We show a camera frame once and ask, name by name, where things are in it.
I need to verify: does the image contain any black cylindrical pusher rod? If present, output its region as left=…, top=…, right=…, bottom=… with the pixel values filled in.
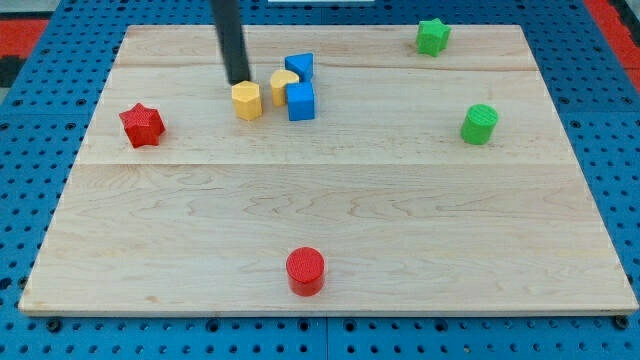
left=210, top=0, right=251, bottom=85

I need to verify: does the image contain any yellow hexagon block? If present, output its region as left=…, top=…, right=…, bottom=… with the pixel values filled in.
left=231, top=81, right=263, bottom=121

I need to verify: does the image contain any blue cube block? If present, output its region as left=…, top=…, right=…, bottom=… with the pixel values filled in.
left=286, top=82, right=315, bottom=121

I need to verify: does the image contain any yellow heart block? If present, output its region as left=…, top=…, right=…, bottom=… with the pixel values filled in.
left=270, top=69, right=300, bottom=107

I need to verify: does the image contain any blue triangle block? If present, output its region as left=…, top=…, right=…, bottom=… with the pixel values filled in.
left=285, top=53, right=314, bottom=82

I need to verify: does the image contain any red star block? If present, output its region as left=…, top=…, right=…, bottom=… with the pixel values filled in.
left=119, top=103, right=165, bottom=148

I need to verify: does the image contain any green star block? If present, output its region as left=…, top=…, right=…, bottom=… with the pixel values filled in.
left=415, top=18, right=451, bottom=57

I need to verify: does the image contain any red cylinder block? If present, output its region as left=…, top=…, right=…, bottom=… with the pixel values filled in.
left=286, top=247, right=325, bottom=297

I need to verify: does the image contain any wooden board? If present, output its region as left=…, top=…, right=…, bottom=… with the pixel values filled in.
left=19, top=25, right=638, bottom=317

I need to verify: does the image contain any green cylinder block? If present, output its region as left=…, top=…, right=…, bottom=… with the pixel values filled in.
left=460, top=104, right=499, bottom=145

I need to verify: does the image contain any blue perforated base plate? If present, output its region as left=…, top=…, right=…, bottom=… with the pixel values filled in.
left=1, top=1, right=639, bottom=359

